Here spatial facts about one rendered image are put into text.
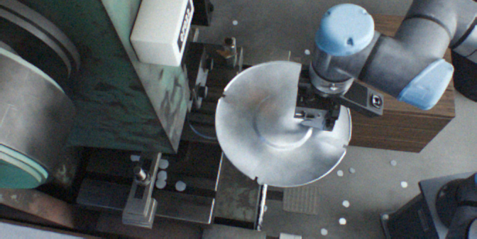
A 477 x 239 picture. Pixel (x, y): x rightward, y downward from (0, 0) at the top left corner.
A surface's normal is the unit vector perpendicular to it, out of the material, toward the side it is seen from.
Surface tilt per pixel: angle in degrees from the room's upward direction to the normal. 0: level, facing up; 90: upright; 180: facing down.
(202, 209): 0
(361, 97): 32
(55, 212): 74
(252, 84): 3
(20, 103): 64
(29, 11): 51
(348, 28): 0
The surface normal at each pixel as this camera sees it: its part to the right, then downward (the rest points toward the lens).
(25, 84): 0.87, -0.07
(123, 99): -0.16, 0.89
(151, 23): -0.04, -0.43
